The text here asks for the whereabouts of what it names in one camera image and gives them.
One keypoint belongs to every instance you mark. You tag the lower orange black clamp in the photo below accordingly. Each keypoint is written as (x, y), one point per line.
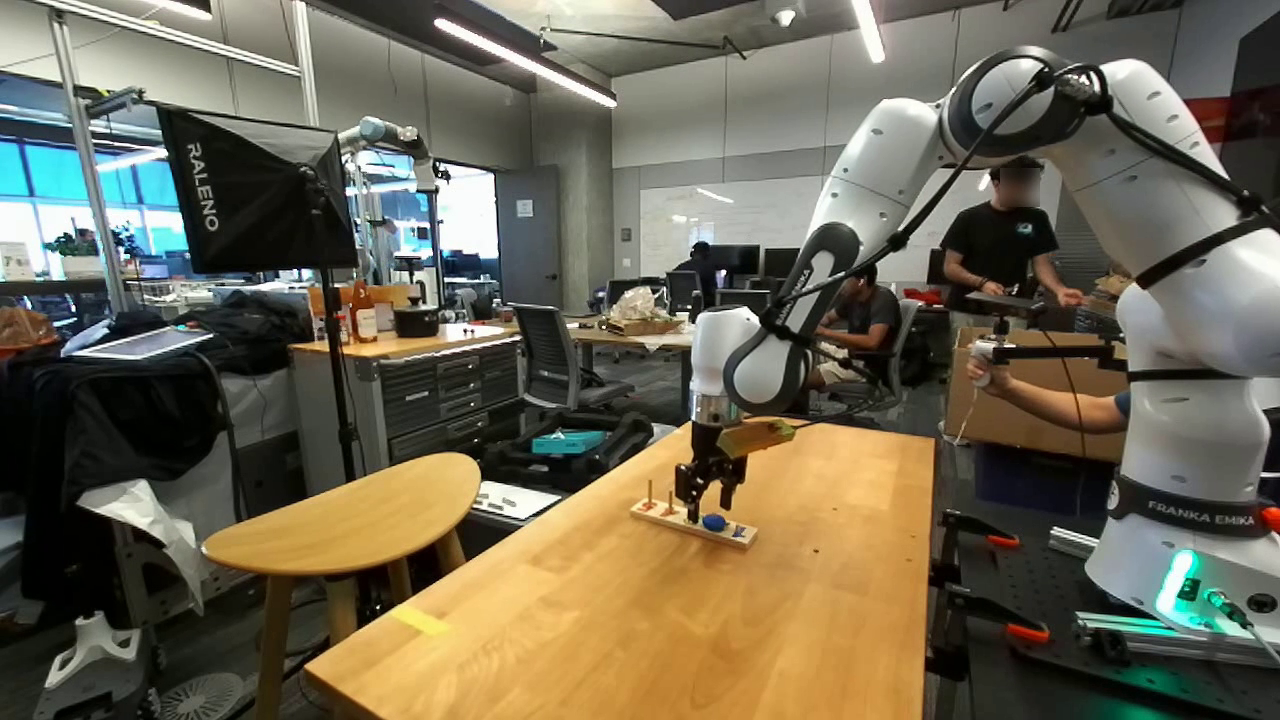
(961, 604)

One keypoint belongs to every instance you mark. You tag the black softbox light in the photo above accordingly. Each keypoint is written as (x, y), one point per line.
(257, 193)

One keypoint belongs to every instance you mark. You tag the small round wooden side table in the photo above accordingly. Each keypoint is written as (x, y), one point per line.
(336, 532)

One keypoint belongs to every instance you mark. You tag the aluminium extrusion bars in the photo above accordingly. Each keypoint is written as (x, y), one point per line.
(1160, 639)

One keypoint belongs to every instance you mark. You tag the blue disc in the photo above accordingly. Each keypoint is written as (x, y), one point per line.
(718, 523)

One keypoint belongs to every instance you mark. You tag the grey drawer cabinet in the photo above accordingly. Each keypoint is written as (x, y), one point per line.
(403, 396)

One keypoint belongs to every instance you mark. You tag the wooden peg rack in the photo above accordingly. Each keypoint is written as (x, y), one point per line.
(672, 515)

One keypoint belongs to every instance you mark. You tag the orange black clamp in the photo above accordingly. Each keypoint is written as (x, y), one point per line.
(957, 524)
(961, 604)

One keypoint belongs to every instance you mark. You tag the black pot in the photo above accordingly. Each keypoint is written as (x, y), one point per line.
(417, 322)

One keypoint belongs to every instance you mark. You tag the upper orange black clamp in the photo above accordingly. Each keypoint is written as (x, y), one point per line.
(957, 524)

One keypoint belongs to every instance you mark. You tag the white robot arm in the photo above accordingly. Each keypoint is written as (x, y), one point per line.
(1186, 537)

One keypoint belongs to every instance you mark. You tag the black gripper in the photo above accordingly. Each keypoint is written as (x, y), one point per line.
(709, 470)

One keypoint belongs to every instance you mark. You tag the seated person in grey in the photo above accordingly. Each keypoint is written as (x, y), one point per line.
(863, 326)

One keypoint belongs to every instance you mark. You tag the person in black shirt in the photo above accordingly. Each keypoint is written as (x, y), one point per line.
(1004, 245)

